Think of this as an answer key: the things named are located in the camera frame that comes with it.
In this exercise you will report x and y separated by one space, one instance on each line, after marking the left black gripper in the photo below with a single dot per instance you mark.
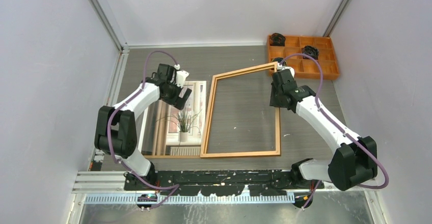
177 102

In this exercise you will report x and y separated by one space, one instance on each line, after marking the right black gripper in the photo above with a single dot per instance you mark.
274 102

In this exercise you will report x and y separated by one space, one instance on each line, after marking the orange wooden picture frame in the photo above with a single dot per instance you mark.
209 114

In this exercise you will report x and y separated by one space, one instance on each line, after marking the plant window photo print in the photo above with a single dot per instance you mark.
182 121

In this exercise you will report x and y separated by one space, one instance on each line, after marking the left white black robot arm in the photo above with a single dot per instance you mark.
116 131

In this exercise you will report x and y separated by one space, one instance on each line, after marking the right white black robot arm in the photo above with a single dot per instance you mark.
353 161

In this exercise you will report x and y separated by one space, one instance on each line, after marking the orange compartment tray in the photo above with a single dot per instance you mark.
281 46

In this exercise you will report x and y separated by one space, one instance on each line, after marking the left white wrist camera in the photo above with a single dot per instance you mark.
180 76

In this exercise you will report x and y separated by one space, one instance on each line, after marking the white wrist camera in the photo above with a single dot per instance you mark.
180 76
282 68

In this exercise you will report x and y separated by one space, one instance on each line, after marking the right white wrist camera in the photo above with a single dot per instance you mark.
282 68

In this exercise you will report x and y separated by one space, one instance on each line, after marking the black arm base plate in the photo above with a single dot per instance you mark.
229 182

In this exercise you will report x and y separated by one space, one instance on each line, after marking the aluminium rail front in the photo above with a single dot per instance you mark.
113 181

